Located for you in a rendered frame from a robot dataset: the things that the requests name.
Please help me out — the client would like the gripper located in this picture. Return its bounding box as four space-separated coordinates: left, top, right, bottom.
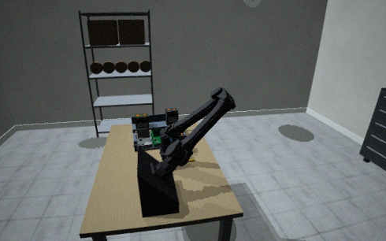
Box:
159 144 169 161

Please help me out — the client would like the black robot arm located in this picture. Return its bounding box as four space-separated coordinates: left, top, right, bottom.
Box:
150 87 236 184

